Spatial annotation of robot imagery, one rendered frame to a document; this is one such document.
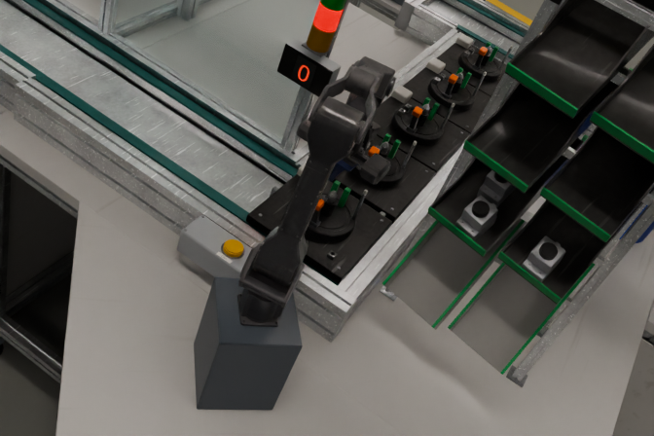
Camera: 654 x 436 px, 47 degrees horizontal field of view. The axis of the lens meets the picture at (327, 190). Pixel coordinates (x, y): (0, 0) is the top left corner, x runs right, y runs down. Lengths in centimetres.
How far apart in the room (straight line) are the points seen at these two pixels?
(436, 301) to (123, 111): 86
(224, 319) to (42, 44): 101
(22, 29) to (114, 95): 32
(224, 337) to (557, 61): 69
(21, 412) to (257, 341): 123
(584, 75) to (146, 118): 102
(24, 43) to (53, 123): 32
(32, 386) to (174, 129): 96
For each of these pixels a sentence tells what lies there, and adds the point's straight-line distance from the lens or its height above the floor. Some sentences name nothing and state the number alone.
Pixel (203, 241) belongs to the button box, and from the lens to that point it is 150.
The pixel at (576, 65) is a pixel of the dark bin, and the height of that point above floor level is 155.
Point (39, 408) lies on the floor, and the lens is 237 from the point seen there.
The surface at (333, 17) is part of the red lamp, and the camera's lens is 153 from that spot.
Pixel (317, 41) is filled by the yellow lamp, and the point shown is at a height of 128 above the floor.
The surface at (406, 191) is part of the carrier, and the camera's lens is 179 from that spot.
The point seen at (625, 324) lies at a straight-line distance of 200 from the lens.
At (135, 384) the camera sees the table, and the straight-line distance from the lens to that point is 140.
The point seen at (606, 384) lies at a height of 86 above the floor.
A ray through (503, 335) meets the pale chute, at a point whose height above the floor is 103.
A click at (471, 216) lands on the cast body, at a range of 134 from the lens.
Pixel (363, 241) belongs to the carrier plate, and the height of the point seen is 97.
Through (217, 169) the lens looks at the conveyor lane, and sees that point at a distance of 173.
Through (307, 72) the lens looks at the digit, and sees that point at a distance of 160.
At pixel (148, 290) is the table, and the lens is 153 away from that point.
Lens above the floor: 204
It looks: 39 degrees down
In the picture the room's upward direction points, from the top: 23 degrees clockwise
